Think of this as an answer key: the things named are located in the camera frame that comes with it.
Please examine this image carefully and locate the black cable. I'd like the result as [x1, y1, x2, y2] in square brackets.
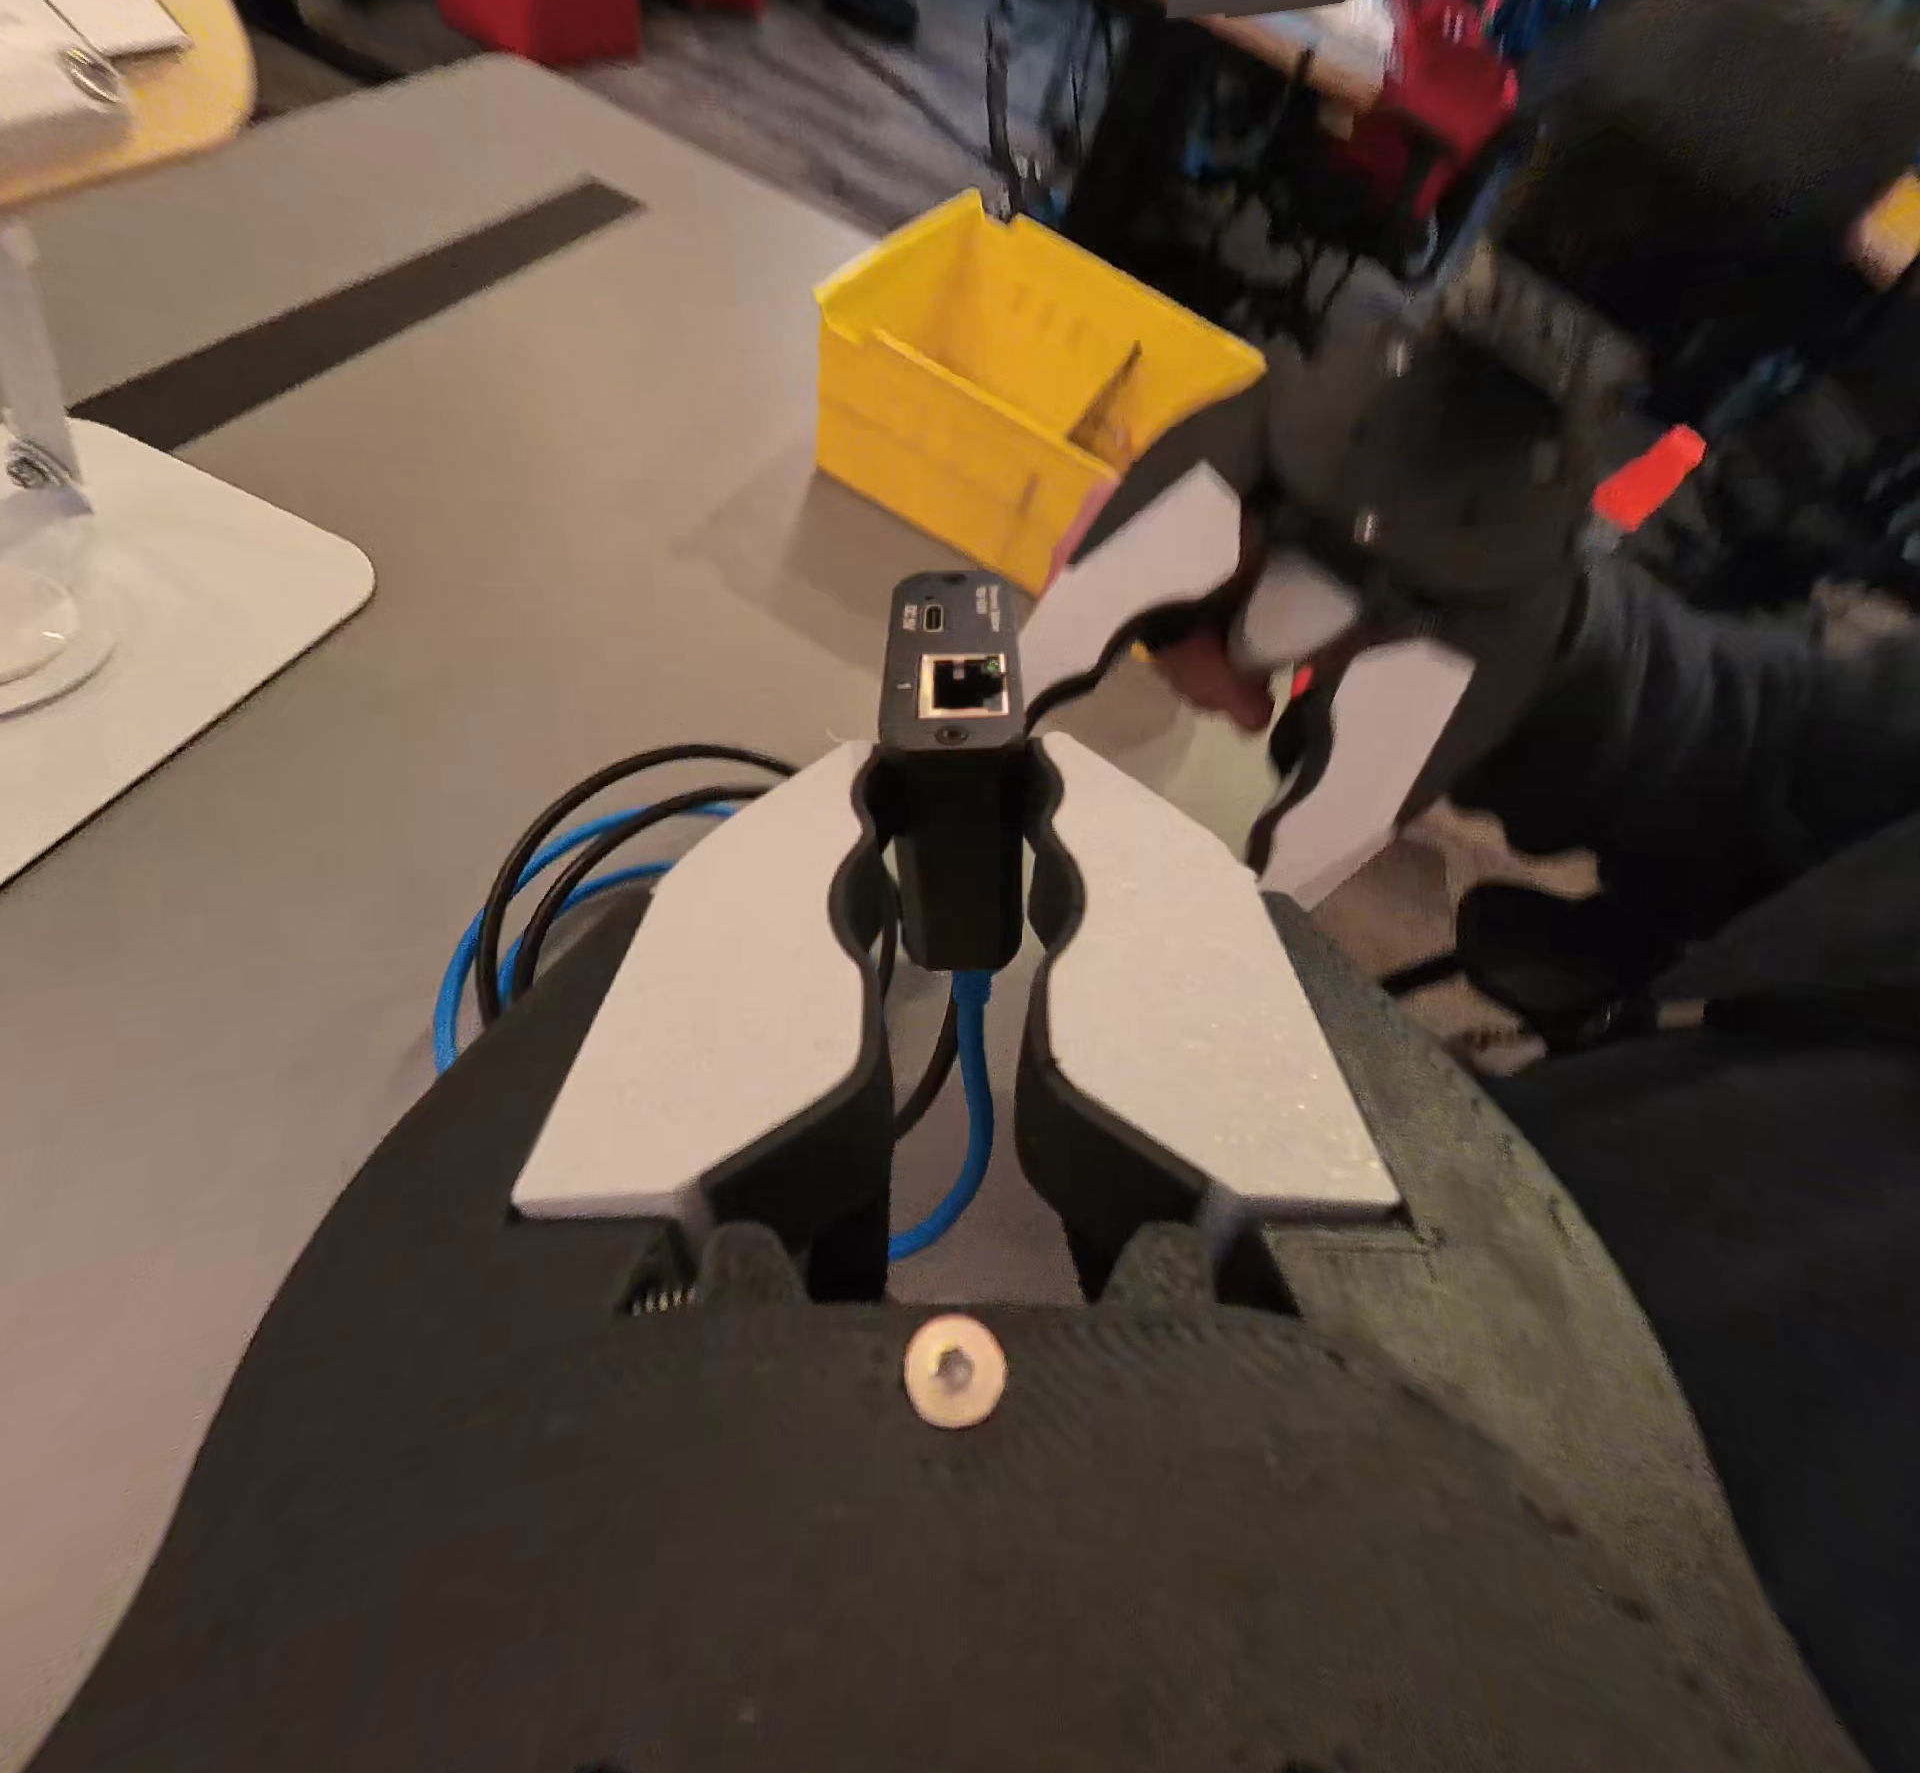
[477, 743, 964, 1145]

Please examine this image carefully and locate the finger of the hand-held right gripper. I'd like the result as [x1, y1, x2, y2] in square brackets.
[1023, 384, 1275, 725]
[1245, 635, 1482, 908]

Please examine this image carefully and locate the black tape strip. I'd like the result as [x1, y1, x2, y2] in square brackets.
[72, 179, 647, 455]

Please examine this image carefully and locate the person's right forearm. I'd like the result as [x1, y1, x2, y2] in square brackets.
[1561, 548, 1920, 935]

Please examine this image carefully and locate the yellow plastic bin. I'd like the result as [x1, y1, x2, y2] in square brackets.
[814, 190, 1269, 595]

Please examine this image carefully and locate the black office chair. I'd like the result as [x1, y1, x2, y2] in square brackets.
[1381, 879, 1712, 1053]

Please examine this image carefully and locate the person's right hand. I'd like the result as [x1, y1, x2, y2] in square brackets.
[1147, 603, 1284, 737]

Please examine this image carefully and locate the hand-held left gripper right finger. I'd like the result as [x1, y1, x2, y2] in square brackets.
[1016, 730, 1408, 1306]

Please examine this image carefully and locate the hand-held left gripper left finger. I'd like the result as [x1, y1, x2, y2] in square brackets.
[511, 737, 896, 1306]

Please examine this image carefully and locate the black network adapter box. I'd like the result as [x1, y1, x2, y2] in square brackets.
[874, 569, 1037, 972]

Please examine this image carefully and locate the blue ethernet cable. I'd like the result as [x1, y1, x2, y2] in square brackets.
[431, 795, 998, 1264]

